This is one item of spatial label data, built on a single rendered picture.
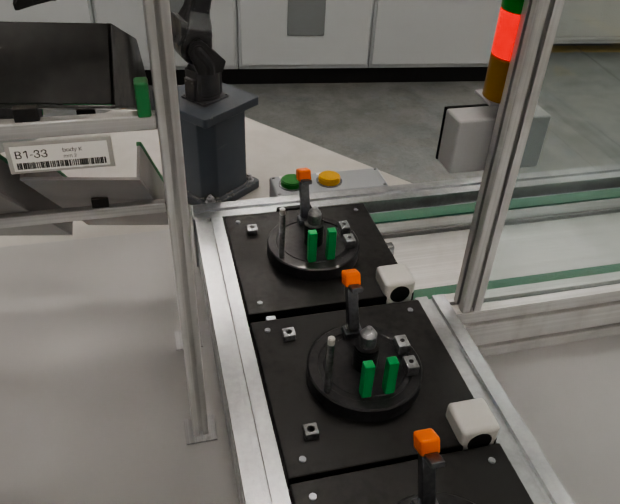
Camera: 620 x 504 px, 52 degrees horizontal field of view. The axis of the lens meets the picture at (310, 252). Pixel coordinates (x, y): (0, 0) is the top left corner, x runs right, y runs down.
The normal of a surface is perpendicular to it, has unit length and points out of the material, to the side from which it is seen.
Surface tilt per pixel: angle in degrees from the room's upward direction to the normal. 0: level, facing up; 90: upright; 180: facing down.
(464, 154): 90
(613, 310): 90
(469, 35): 90
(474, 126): 90
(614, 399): 0
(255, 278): 0
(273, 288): 0
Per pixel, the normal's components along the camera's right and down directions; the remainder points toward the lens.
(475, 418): 0.04, -0.79
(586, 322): 0.24, 0.59
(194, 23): 0.52, 0.06
